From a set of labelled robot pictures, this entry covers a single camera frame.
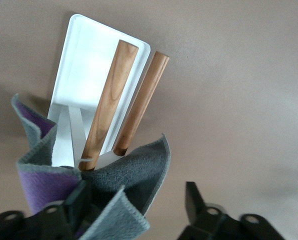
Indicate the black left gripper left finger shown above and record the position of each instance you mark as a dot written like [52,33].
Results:
[51,222]

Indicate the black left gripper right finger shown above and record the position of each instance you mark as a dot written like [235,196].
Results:
[204,225]

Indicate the white rectangular tray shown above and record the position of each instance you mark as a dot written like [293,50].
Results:
[89,62]

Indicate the grey and purple towel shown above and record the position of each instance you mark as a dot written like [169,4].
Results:
[139,172]

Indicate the brown table mat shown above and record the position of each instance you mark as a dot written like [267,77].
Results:
[239,87]

